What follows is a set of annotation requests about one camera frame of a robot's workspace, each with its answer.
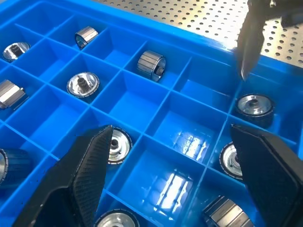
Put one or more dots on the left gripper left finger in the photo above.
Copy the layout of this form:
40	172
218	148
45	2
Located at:
78	179

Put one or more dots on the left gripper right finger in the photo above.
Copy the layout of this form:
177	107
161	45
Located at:
272	179

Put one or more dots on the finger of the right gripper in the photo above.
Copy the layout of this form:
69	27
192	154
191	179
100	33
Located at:
249	40
293	15

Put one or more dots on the blue compartment tray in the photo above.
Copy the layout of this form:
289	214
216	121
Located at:
132	94

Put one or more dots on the perforated metal tray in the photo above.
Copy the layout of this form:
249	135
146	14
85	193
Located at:
189	14

